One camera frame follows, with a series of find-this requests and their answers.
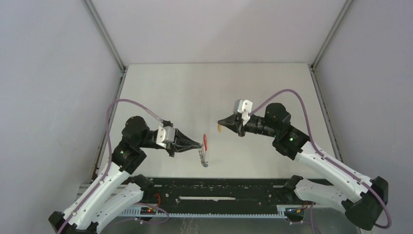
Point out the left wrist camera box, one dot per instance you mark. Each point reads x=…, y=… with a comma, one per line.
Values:
x=165, y=135

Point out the red tag keyring with chain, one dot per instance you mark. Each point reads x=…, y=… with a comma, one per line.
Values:
x=203, y=152

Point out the white cable duct strip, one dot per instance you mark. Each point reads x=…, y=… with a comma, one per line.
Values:
x=282, y=213

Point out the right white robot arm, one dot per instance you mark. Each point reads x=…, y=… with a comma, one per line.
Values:
x=358, y=196

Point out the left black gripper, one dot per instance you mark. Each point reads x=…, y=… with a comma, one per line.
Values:
x=181, y=144

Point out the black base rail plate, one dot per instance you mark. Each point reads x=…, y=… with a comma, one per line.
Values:
x=221, y=195

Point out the small circuit board with leds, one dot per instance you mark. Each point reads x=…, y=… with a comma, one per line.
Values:
x=148, y=211

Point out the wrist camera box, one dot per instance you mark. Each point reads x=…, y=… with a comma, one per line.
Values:
x=243, y=107
x=165, y=135

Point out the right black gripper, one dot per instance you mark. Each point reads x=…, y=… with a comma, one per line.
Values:
x=234, y=124

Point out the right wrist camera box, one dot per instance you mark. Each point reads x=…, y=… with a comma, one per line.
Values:
x=243, y=107

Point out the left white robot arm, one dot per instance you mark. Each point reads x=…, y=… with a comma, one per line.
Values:
x=115, y=188

